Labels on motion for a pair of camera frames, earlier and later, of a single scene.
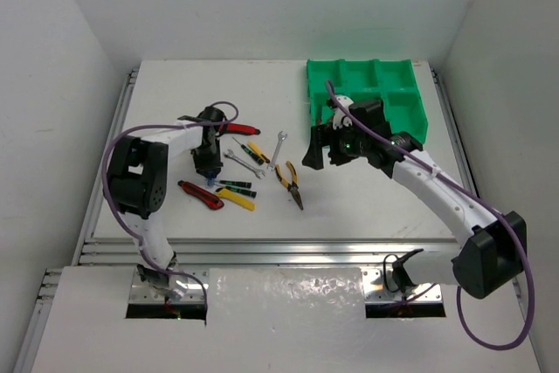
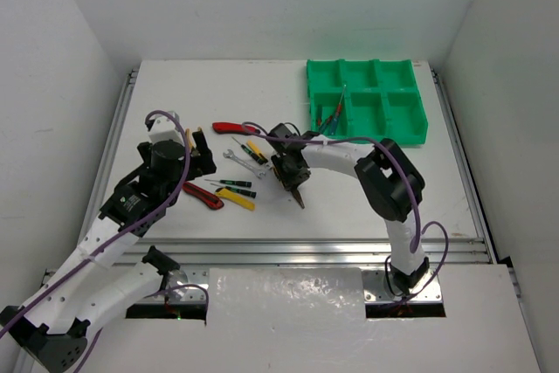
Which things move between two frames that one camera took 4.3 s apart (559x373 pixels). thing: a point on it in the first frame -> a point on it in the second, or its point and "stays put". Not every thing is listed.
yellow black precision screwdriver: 255,148 stays put
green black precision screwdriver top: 253,156 stays put
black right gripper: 321,135 -> 290,180
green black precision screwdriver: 236,183 stays put
